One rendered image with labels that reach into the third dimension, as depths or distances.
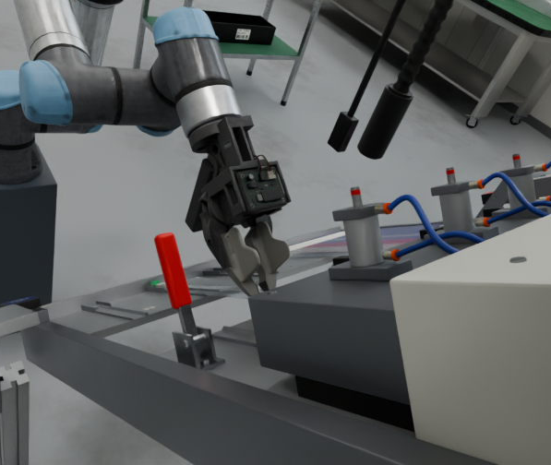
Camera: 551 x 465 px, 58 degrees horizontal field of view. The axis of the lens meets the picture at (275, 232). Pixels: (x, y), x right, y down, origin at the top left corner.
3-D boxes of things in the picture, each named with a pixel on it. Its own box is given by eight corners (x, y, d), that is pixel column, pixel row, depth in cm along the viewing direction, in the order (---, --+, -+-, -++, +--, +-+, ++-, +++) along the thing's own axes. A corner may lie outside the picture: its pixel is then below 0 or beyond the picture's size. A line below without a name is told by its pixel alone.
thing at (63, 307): (41, 355, 74) (29, 308, 73) (341, 256, 115) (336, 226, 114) (42, 356, 73) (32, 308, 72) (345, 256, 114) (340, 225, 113)
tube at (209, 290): (151, 291, 83) (150, 284, 83) (160, 288, 84) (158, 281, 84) (399, 312, 44) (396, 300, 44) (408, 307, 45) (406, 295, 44)
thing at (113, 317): (39, 339, 73) (34, 318, 73) (343, 245, 114) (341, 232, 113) (79, 358, 58) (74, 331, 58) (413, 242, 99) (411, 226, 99)
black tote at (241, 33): (192, 41, 276) (196, 20, 269) (177, 27, 285) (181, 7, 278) (270, 45, 311) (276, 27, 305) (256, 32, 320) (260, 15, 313)
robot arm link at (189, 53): (193, 41, 69) (219, 1, 62) (217, 113, 67) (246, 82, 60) (138, 40, 64) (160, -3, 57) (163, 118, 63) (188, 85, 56)
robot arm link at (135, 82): (99, 89, 71) (118, 47, 62) (173, 93, 78) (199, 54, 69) (109, 141, 70) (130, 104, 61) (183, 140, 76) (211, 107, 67)
